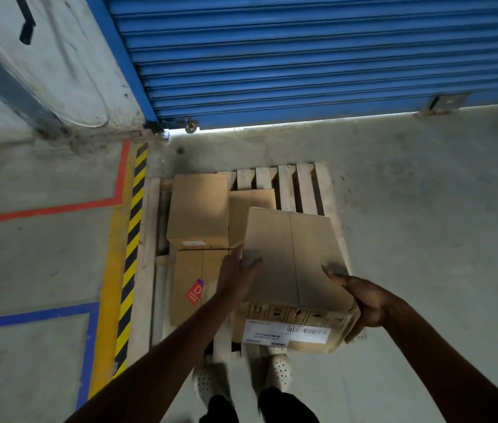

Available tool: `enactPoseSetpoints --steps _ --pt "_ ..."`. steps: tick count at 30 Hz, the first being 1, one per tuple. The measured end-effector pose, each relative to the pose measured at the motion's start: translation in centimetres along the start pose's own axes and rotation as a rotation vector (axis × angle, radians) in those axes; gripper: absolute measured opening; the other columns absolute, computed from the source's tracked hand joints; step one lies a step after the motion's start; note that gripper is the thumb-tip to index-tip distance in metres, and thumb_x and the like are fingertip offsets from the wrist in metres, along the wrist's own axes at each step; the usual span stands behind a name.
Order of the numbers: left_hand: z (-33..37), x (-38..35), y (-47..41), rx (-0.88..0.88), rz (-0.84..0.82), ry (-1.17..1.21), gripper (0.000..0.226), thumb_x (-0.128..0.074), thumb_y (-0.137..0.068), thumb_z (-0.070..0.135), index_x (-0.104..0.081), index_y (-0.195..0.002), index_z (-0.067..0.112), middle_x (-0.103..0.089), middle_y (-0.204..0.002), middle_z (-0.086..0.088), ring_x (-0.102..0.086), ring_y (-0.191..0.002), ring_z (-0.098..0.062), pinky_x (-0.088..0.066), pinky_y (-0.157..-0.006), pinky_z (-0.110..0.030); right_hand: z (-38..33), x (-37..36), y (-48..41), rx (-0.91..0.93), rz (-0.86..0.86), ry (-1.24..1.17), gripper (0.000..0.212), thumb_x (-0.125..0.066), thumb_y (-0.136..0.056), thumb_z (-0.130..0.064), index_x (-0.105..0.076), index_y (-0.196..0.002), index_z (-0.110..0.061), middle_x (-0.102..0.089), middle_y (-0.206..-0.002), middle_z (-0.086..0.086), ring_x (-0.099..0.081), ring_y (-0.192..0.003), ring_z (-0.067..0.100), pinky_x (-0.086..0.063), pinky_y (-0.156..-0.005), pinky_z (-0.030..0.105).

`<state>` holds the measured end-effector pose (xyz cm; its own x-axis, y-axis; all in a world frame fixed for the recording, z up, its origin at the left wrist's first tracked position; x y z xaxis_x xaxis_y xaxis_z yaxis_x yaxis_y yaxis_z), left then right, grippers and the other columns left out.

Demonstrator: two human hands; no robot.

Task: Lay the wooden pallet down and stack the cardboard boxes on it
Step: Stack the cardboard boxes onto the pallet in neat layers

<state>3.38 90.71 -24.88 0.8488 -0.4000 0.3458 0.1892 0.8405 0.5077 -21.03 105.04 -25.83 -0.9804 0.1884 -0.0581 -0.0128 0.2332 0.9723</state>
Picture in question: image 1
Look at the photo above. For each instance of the cardboard box white label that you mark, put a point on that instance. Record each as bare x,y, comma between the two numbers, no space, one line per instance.
198,207

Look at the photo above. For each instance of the white perforated right shoe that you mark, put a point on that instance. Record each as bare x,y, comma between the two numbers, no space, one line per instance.
280,370

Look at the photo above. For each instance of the person's right forearm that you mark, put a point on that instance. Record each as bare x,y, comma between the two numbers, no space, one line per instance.
451,370

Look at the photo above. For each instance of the person's left hand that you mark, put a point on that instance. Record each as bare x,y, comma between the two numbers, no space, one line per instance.
236,277

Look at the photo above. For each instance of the black trousers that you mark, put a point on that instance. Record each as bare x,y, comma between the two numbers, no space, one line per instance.
284,407

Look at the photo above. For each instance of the person's left forearm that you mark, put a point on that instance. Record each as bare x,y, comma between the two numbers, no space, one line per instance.
156,370

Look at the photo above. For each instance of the blue floor tape line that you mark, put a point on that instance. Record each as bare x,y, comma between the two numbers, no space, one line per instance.
33,315

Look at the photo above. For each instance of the white perforated shoe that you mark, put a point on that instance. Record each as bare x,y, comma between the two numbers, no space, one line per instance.
207,383
280,370

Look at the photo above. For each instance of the cardboard box red label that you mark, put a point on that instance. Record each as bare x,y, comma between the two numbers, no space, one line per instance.
187,273

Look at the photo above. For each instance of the red floor tape line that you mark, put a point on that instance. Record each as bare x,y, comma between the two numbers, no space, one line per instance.
55,210

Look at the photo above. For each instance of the white perforated left shoe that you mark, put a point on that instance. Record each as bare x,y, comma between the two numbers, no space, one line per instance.
207,383

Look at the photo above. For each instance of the blue shutter guide rail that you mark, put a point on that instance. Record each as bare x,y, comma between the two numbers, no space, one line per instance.
117,48

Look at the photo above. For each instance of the yellow black hazard tape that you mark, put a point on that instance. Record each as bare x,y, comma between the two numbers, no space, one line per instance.
132,237

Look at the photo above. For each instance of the blue roller shutter door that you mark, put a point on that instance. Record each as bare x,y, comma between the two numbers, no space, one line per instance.
319,52

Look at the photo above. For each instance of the cardboard box black print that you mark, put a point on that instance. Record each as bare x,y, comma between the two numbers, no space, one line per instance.
244,215

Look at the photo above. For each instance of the wooden pallet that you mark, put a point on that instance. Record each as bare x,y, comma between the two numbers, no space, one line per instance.
143,259

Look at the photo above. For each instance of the cardboard box taped seam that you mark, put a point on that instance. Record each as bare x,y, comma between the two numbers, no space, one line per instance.
293,251

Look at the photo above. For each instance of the person's right hand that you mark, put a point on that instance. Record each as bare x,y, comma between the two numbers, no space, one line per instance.
372,303

